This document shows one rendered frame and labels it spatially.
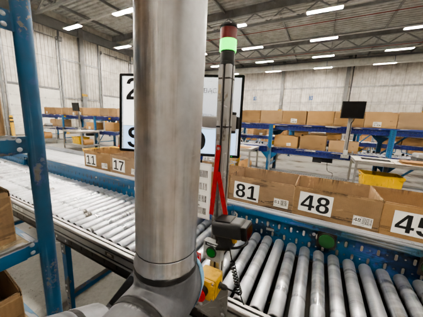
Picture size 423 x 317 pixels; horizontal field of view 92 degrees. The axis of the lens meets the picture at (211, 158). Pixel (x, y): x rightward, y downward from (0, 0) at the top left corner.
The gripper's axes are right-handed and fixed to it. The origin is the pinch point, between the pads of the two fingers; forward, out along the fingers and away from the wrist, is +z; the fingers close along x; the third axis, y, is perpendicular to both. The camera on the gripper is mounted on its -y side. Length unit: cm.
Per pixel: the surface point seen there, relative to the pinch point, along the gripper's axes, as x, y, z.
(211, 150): -10.4, -43.9, 13.3
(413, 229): 67, -44, 73
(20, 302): -20.1, 6.2, -21.0
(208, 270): -1.0, -3.5, 22.4
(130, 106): -42, -50, -3
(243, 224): 9.7, -21.8, 10.8
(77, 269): -150, 63, 97
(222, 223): 3.7, -20.1, 9.7
